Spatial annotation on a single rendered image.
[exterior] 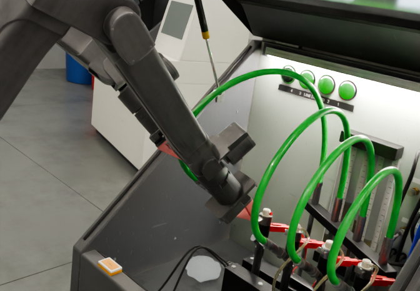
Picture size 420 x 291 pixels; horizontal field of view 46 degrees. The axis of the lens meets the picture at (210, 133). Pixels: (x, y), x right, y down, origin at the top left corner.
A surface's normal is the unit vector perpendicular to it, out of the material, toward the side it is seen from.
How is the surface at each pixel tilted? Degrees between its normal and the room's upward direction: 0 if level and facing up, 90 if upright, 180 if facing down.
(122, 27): 109
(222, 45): 90
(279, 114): 90
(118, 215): 90
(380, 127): 90
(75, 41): 66
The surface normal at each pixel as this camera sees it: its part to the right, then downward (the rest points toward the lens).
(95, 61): 0.24, -0.07
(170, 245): 0.70, 0.29
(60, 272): 0.14, -0.95
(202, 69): 0.51, 0.32
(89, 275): -0.70, 0.11
